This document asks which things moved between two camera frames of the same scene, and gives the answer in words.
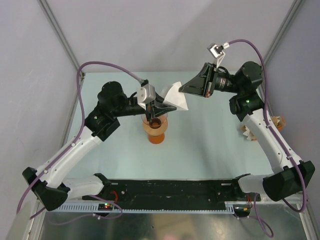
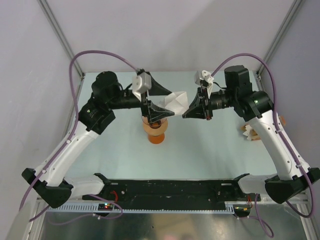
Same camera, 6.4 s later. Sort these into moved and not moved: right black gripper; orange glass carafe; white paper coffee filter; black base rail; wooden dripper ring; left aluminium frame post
Moved: right black gripper; white paper coffee filter
Not moved: orange glass carafe; black base rail; left aluminium frame post; wooden dripper ring
